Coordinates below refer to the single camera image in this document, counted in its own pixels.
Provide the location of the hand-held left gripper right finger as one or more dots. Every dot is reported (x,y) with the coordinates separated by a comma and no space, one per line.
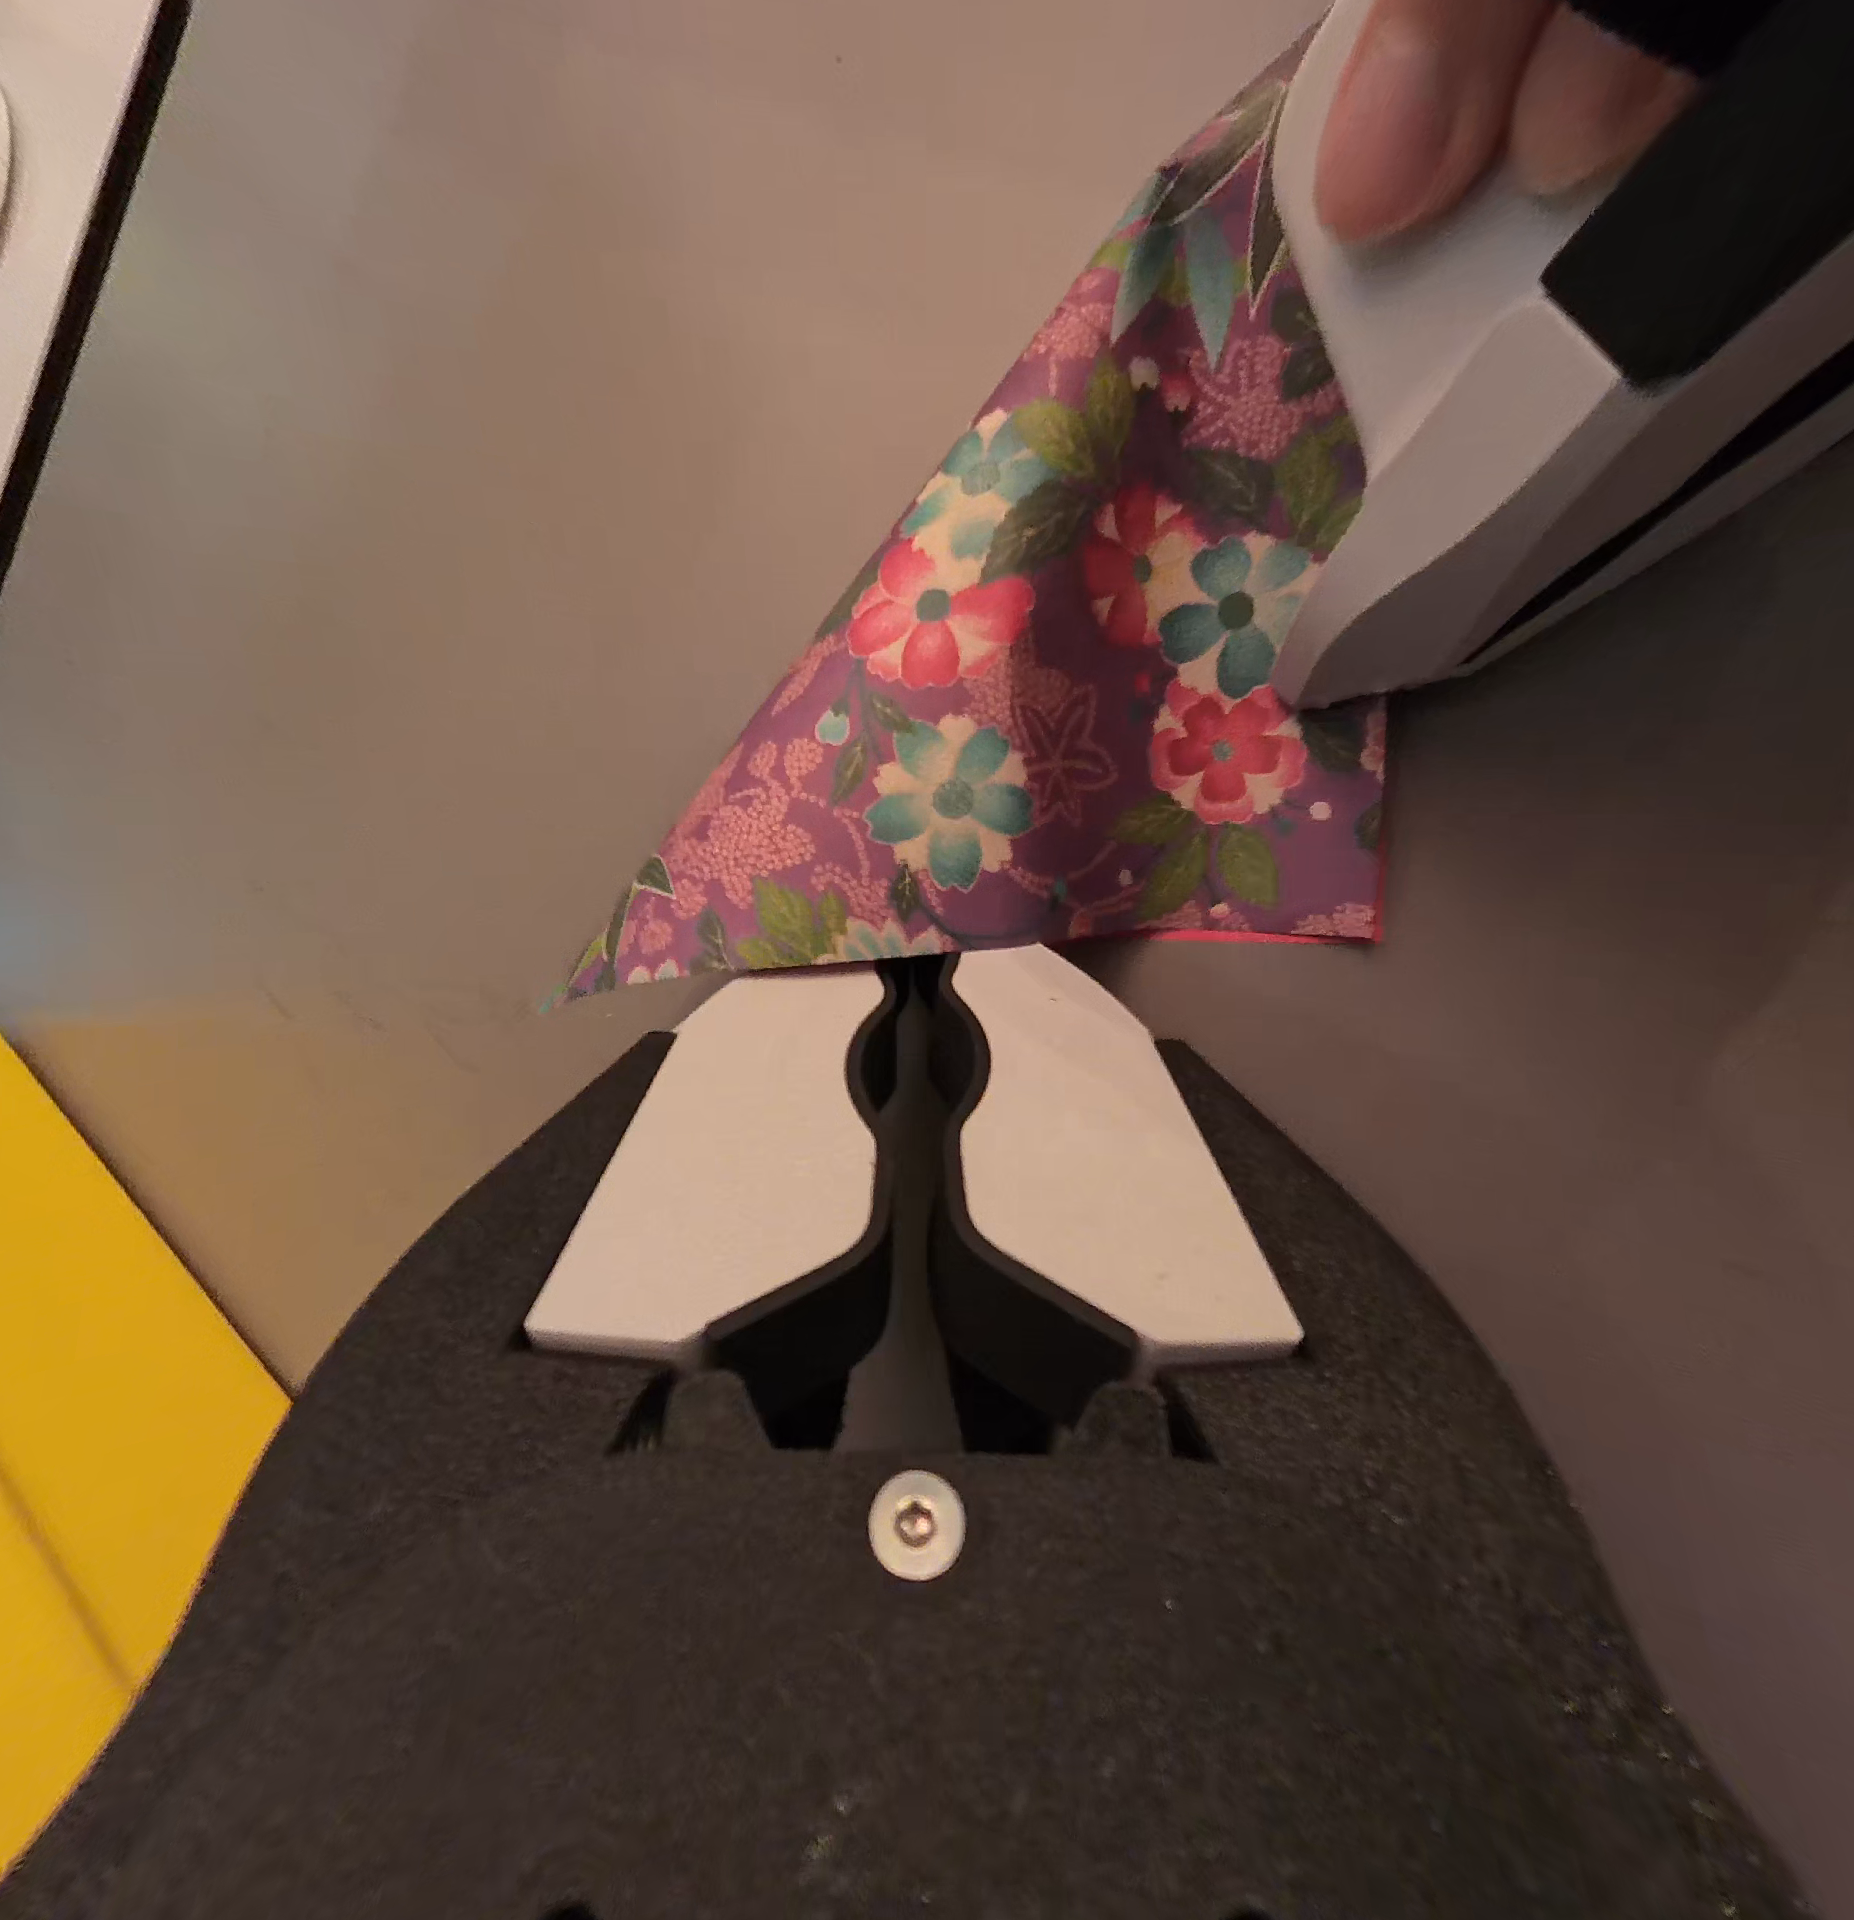
(1106,1186)

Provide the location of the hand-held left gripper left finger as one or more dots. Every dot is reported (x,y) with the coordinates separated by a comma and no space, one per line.
(718,1186)

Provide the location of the red floral origami paper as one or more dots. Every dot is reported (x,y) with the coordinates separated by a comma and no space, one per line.
(1017,706)

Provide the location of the person's right hand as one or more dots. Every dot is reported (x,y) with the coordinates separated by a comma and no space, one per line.
(1411,117)

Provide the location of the yellow plastic bin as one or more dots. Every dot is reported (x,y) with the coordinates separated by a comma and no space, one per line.
(70,1348)

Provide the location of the brown board document stand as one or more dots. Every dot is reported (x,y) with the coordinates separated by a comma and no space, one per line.
(56,224)

